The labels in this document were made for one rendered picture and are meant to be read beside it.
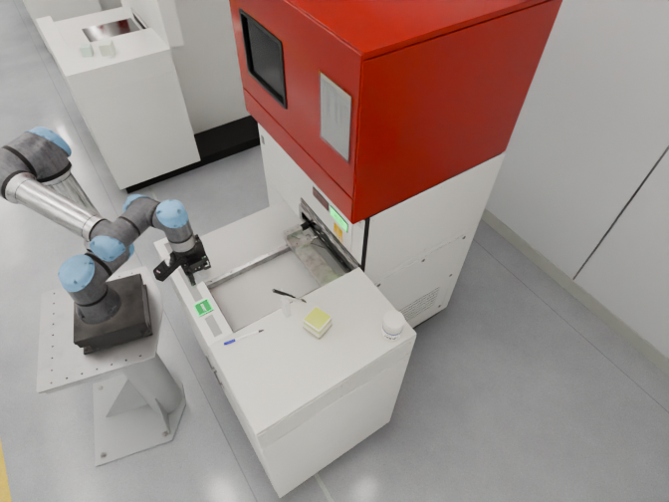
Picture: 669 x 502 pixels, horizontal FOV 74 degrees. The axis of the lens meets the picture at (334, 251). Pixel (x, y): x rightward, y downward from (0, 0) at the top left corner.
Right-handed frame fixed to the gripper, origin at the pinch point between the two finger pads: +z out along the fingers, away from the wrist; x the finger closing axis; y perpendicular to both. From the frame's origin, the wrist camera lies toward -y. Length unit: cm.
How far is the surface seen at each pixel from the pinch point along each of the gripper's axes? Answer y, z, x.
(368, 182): 59, -28, -15
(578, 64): 207, -14, 12
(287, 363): 15.3, 14.2, -34.9
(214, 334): -0.2, 15.0, -11.5
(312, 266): 46, 23, 0
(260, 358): 8.7, 14.2, -28.5
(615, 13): 207, -40, 6
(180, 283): -2.2, 14.6, 14.9
